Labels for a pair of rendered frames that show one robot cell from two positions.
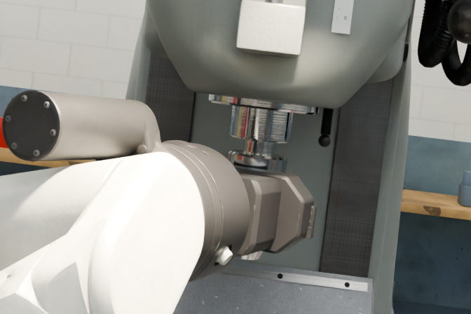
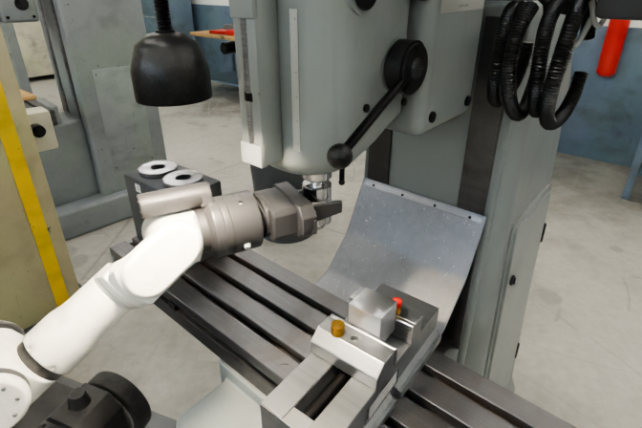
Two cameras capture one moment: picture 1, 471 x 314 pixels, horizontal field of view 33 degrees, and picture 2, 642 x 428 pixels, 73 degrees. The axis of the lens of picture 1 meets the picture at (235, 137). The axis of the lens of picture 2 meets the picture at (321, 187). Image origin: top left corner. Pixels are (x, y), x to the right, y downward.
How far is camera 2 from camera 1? 0.49 m
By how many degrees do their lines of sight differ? 43
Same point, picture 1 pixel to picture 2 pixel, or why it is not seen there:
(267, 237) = (288, 233)
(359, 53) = (311, 159)
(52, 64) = not seen: hidden behind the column
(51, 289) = (109, 277)
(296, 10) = (257, 148)
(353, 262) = (475, 205)
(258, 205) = (273, 223)
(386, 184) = (498, 164)
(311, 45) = (288, 155)
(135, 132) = (194, 201)
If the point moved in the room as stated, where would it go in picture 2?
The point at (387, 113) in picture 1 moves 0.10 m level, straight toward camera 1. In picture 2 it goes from (499, 122) to (470, 133)
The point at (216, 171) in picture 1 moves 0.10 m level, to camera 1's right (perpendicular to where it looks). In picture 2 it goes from (238, 213) to (292, 237)
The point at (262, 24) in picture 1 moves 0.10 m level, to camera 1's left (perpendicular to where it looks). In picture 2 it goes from (247, 152) to (200, 137)
